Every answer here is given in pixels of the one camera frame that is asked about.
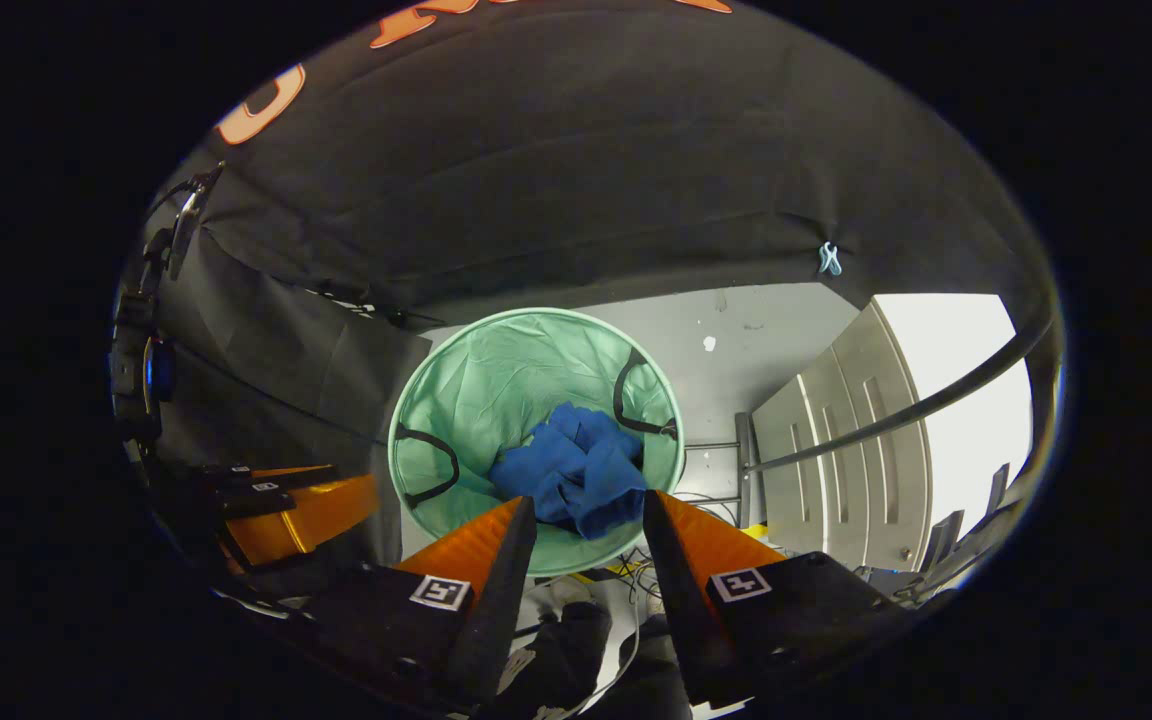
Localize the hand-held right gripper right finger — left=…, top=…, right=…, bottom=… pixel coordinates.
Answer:
left=642, top=489, right=914, bottom=708

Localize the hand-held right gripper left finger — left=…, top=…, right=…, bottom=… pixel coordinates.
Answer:
left=309, top=496, right=538, bottom=704

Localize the blue corduroy jacket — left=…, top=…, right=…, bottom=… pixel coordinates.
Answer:
left=488, top=401, right=650, bottom=542

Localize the green laundry hamper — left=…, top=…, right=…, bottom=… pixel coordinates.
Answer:
left=387, top=306, right=687, bottom=579

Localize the dark metal clothes rack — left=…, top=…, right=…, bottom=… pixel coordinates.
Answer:
left=681, top=300, right=1062, bottom=531

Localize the white panelled cabinet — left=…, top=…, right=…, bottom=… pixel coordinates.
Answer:
left=751, top=300, right=937, bottom=573

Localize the tangle of cables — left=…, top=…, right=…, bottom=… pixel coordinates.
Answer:
left=591, top=545, right=659, bottom=603

